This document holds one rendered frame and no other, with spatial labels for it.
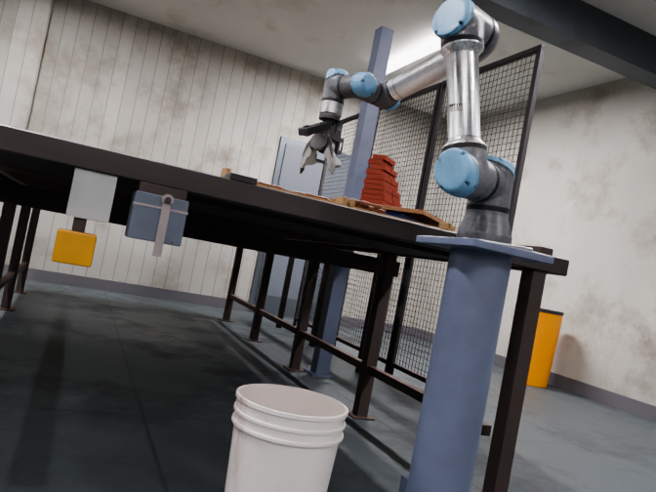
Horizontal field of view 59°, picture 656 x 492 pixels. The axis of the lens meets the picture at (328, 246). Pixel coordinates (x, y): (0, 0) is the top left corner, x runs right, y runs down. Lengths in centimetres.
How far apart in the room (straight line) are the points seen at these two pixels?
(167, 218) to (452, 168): 74
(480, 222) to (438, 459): 64
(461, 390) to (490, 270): 33
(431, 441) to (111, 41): 603
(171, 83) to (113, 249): 197
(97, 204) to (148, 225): 13
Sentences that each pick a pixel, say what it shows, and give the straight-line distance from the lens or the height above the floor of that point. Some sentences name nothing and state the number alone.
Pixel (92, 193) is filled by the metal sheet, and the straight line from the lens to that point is 155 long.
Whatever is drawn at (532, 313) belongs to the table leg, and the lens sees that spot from 214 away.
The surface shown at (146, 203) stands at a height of 80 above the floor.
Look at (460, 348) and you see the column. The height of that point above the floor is 58.
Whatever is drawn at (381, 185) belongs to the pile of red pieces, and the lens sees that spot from 280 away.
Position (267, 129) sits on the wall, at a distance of 713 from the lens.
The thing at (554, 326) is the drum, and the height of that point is 57.
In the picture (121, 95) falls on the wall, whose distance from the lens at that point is 688.
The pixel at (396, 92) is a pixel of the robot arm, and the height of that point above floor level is 132.
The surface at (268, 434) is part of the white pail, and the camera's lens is 146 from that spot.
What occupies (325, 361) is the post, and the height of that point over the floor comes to 10.
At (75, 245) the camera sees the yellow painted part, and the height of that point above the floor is 67.
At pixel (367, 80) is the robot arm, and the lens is 186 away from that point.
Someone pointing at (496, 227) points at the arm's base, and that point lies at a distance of 161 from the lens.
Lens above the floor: 74
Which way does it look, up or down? 2 degrees up
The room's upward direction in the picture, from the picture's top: 11 degrees clockwise
